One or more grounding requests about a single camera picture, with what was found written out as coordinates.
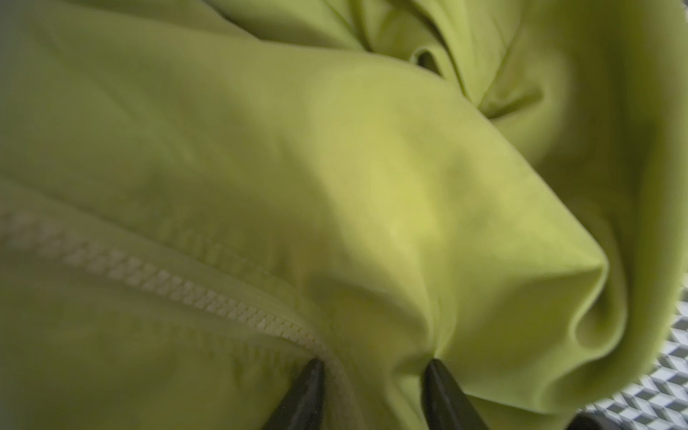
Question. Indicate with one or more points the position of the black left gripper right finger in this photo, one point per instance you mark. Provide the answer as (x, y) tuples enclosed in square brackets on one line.
[(446, 406)]

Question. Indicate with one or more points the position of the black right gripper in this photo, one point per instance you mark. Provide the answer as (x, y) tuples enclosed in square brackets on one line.
[(589, 420)]

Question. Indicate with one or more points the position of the green and cream printed jacket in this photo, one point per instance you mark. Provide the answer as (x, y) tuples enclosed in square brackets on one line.
[(199, 197)]

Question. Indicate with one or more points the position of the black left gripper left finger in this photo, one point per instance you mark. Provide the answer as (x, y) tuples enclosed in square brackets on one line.
[(302, 407)]

